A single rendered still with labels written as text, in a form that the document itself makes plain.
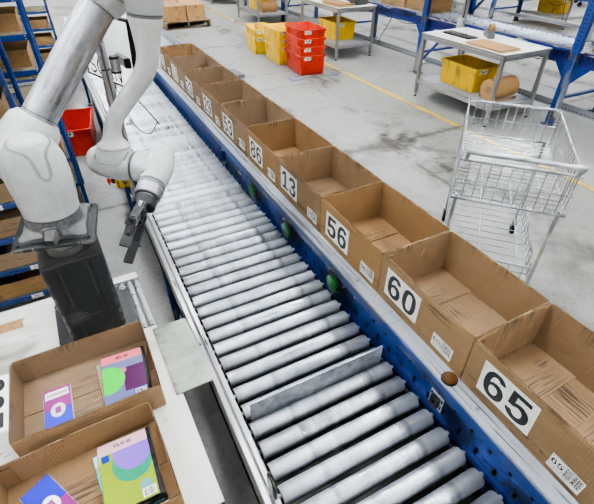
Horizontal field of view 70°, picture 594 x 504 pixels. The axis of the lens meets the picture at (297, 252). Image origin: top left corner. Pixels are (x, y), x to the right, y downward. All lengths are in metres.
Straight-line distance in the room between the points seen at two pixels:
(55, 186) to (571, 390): 1.51
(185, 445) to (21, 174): 0.84
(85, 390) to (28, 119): 0.82
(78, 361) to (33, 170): 0.62
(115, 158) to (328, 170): 1.01
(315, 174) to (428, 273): 0.79
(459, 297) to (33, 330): 1.48
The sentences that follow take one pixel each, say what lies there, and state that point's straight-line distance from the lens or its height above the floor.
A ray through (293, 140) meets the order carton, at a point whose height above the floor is 0.93.
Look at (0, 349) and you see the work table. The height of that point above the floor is 0.75.
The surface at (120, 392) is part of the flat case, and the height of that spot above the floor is 0.79.
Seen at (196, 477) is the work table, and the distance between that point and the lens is 1.28.
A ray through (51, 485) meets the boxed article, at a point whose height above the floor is 0.77.
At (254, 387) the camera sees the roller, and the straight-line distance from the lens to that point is 1.39.
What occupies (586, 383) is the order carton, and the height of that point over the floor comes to 0.90.
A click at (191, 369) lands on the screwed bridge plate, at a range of 1.46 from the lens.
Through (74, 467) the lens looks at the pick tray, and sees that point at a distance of 1.38.
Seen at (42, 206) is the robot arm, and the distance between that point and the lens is 1.36.
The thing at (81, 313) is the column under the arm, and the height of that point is 0.87.
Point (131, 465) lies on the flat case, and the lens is 1.28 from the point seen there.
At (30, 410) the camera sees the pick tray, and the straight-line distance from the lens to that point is 1.54.
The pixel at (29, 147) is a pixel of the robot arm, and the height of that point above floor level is 1.42.
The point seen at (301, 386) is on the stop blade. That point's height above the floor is 0.79.
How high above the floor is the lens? 1.89
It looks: 38 degrees down
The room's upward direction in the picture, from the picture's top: straight up
